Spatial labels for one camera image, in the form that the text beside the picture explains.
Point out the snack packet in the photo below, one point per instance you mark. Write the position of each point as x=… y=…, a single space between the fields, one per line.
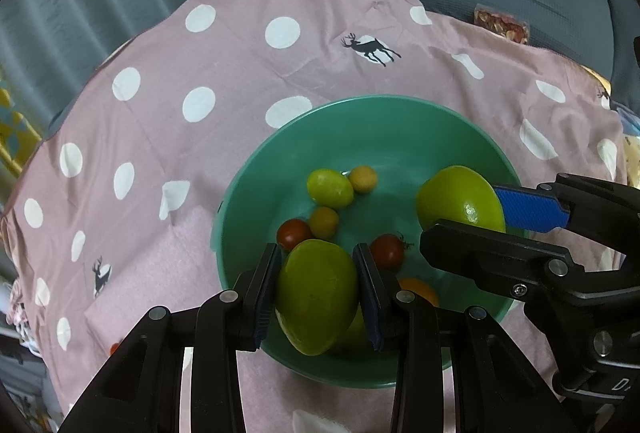
x=502 y=24

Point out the green plastic bowl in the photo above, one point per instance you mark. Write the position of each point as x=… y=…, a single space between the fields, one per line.
x=390 y=138

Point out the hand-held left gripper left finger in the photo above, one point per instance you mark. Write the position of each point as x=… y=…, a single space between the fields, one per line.
x=265 y=298

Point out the pink polka dot blanket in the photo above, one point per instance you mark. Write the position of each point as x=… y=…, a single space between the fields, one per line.
x=225 y=63

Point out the gold patterned curtain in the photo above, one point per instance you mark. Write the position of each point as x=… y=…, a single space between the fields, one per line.
x=10 y=123

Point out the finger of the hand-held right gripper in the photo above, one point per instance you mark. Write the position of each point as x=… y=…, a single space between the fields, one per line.
x=490 y=258
x=530 y=208

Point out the red cherry tomato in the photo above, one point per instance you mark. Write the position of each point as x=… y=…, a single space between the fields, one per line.
x=114 y=348
x=294 y=234
x=387 y=252

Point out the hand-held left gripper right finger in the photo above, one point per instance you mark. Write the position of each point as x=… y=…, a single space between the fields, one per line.
x=367 y=298

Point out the orange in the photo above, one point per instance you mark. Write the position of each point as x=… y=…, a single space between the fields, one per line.
x=420 y=290

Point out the green jujube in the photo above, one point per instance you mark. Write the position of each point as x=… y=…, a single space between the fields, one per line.
x=356 y=335
x=330 y=187
x=315 y=293
x=455 y=203

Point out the yellow cherry tomato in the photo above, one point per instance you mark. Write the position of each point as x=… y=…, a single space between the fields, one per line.
x=324 y=220
x=362 y=179

